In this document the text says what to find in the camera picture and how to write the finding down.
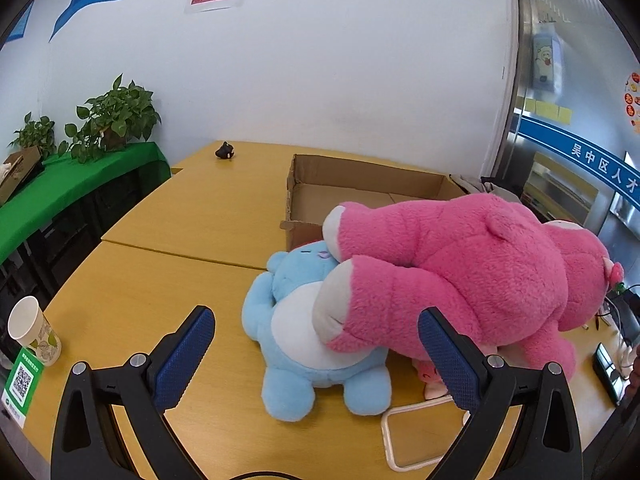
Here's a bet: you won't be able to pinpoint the paper cup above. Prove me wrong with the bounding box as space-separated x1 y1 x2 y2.
7 296 62 366

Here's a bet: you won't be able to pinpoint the small potted green plant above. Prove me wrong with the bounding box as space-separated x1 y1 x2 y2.
6 112 57 161

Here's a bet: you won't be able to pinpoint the large potted green plant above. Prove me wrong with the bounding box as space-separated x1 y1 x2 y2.
57 73 162 163

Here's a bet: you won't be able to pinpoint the black cable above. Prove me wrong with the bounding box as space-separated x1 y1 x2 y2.
595 300 626 333

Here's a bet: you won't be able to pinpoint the brown tissue box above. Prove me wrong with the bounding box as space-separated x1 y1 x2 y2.
0 146 43 206

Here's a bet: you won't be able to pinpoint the grey cloth bag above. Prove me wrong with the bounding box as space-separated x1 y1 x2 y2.
450 174 523 206

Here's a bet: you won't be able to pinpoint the light blue plush bear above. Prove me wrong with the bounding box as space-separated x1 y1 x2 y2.
241 240 393 423

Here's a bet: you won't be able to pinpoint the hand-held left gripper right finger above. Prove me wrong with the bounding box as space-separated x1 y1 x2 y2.
417 307 586 480

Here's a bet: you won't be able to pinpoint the cardboard box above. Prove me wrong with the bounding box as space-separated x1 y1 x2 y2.
279 154 468 251

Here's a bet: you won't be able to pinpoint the round festive window stickers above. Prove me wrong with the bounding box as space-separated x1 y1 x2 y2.
622 72 640 133

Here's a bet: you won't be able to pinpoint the green code sign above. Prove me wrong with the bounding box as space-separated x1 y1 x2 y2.
0 360 46 428

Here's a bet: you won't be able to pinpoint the cartoon door poster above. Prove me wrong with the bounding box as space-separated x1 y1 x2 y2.
530 30 563 91

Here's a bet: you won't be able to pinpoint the pink plush bear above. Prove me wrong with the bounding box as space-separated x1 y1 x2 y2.
314 195 626 382

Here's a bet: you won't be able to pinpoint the blue banner strip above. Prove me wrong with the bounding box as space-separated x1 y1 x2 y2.
515 112 640 211

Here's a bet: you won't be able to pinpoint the black smartphone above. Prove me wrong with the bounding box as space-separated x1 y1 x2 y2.
592 342 623 406

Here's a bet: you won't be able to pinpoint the clear white phone case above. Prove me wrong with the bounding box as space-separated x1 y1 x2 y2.
381 399 473 472

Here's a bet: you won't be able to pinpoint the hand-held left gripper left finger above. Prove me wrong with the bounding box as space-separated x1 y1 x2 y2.
50 305 217 480

